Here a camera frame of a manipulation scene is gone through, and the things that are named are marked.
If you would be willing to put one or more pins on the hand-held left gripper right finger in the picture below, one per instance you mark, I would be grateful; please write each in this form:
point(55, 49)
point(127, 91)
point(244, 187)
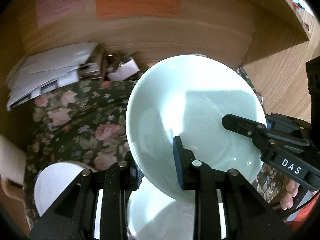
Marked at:
point(178, 165)

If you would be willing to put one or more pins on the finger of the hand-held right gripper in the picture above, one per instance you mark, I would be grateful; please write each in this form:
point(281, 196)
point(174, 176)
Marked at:
point(269, 125)
point(240, 125)

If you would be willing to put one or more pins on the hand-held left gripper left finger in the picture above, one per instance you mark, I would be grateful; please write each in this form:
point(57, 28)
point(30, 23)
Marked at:
point(133, 177)

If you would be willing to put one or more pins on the pale green plate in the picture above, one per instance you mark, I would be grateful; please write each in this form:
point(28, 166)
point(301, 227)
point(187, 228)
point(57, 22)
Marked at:
point(155, 212)

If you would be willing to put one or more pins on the pale green bowl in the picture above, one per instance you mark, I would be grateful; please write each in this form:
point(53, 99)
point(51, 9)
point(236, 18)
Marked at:
point(175, 100)

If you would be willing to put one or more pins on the white plate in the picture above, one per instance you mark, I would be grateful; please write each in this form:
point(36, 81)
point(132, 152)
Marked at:
point(57, 187)

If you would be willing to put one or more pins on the person's right forearm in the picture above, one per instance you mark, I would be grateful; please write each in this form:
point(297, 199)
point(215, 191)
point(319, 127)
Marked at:
point(303, 210)

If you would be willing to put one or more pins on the person's right hand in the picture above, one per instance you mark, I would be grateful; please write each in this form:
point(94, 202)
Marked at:
point(288, 197)

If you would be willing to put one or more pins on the floral green tablecloth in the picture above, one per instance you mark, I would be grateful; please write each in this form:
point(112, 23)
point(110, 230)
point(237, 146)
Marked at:
point(75, 120)

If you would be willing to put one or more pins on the white card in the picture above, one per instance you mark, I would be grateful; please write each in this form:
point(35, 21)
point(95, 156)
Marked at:
point(125, 71)

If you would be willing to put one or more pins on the small brown clutter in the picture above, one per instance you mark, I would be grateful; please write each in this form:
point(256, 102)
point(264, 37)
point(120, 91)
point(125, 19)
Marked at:
point(113, 60)

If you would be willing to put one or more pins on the beige container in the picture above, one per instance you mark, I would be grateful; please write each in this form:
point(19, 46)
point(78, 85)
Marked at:
point(11, 157)

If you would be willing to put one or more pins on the stack of white papers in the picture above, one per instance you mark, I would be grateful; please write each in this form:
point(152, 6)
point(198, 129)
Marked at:
point(50, 67)

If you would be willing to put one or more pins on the colourful wall sticker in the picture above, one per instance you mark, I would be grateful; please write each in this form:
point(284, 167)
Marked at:
point(302, 12)

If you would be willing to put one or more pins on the beige chair frame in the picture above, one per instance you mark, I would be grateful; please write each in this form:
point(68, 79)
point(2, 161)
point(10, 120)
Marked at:
point(11, 188)

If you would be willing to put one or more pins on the orange wall note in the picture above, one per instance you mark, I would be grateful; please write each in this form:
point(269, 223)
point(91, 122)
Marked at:
point(137, 5)

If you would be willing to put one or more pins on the pink wall note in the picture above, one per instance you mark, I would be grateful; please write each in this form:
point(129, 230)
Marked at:
point(58, 3)

